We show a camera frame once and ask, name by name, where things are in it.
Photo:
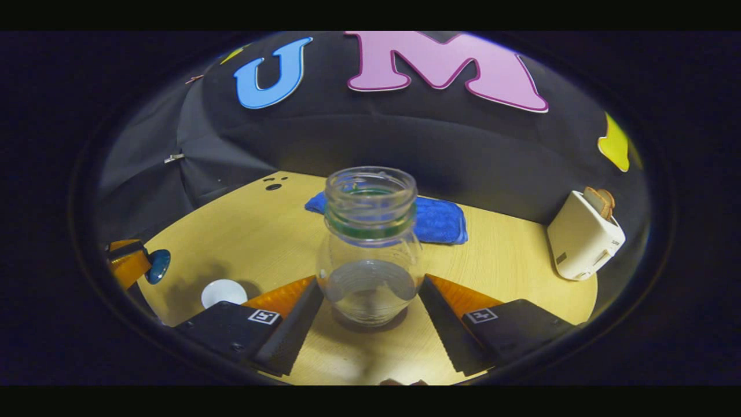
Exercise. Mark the clear plastic water bottle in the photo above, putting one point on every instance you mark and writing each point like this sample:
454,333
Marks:
370,255

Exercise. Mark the white toaster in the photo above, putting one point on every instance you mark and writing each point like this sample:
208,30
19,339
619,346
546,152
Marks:
582,243

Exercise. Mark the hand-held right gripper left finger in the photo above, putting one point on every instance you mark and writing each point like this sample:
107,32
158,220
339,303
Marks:
298,330

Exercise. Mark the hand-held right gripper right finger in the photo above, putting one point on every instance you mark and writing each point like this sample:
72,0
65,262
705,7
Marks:
443,324

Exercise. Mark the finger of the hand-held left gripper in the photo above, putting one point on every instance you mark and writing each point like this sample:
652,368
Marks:
130,263

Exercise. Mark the red cloth clip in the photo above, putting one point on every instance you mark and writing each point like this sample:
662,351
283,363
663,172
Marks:
194,79

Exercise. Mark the toasted bread slice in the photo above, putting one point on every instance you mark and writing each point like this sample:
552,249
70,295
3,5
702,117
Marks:
611,200
596,202

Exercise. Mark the black backdrop cloth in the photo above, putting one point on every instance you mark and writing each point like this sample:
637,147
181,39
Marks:
405,145

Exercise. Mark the blue towel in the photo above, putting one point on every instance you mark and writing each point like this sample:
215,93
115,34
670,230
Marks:
440,220

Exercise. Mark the silver cloth clip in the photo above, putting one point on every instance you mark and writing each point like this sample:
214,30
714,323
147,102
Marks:
173,157

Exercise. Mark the dark teal teacup lid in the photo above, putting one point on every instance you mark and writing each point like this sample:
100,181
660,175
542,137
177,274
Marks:
157,266

